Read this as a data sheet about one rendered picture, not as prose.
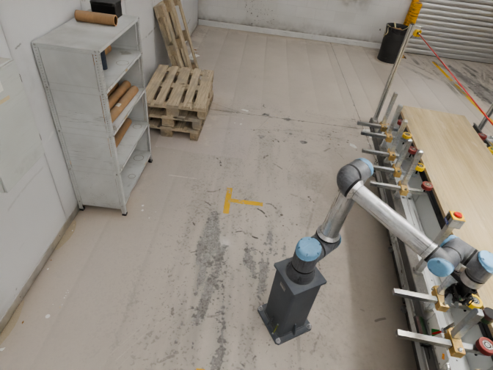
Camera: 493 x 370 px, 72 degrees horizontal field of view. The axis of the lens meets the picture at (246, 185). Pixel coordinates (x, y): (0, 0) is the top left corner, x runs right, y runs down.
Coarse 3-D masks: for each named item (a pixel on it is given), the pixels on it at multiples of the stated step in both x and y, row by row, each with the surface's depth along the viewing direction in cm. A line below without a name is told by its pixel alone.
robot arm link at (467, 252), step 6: (444, 240) 153; (450, 240) 152; (456, 240) 151; (462, 240) 152; (444, 246) 151; (450, 246) 148; (456, 246) 148; (462, 246) 149; (468, 246) 149; (462, 252) 147; (468, 252) 147; (474, 252) 147; (462, 258) 147; (468, 258) 147
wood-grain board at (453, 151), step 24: (408, 120) 340; (432, 120) 346; (456, 120) 352; (432, 144) 309; (456, 144) 314; (480, 144) 319; (432, 168) 278; (456, 168) 282; (480, 168) 286; (456, 192) 257; (480, 192) 260; (480, 216) 239; (480, 240) 220
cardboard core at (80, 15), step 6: (78, 12) 260; (84, 12) 260; (90, 12) 260; (96, 12) 261; (78, 18) 261; (84, 18) 261; (90, 18) 261; (96, 18) 260; (102, 18) 260; (108, 18) 260; (114, 18) 266; (108, 24) 264; (114, 24) 263
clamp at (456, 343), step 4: (452, 328) 173; (448, 332) 172; (448, 336) 171; (452, 340) 168; (456, 340) 168; (460, 340) 169; (452, 344) 167; (456, 344) 167; (460, 344) 167; (448, 348) 169; (452, 348) 167; (456, 348) 165; (452, 352) 166; (456, 352) 164; (460, 352) 164; (464, 352) 164; (452, 356) 166; (456, 356) 166; (460, 356) 165
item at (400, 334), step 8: (400, 336) 169; (408, 336) 168; (416, 336) 169; (424, 336) 169; (432, 336) 170; (432, 344) 169; (440, 344) 168; (448, 344) 167; (464, 344) 168; (472, 344) 169; (472, 352) 168; (480, 352) 167
